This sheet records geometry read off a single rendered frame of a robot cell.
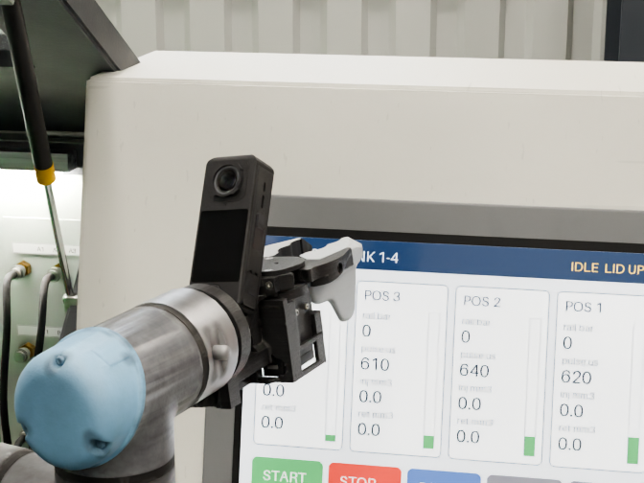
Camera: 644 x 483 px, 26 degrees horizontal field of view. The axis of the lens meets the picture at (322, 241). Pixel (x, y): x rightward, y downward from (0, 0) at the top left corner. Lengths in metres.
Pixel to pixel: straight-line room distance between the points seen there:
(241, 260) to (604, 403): 0.46
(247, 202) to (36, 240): 0.69
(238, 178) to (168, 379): 0.19
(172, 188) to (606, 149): 0.41
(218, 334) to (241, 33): 4.44
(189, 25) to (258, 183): 4.34
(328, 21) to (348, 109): 3.96
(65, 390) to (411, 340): 0.54
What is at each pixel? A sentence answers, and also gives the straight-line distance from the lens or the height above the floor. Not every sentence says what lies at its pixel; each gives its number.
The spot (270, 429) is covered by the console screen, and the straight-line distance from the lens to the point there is 1.34.
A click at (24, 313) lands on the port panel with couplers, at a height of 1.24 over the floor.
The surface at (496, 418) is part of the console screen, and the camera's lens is 1.31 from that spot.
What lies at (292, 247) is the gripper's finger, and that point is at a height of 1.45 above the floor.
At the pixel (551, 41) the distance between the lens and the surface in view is 5.33.
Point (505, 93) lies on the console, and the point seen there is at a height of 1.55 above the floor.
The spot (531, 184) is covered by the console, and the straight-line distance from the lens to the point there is 1.30.
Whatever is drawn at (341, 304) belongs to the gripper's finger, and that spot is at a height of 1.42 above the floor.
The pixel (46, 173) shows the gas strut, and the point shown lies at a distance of 1.37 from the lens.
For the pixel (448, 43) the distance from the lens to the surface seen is 5.33.
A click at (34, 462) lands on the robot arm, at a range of 0.93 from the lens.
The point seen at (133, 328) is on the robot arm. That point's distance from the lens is 0.87.
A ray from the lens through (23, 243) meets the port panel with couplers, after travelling 1.64.
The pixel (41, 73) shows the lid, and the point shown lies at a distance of 1.46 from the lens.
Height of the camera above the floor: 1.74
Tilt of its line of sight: 15 degrees down
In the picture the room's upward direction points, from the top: straight up
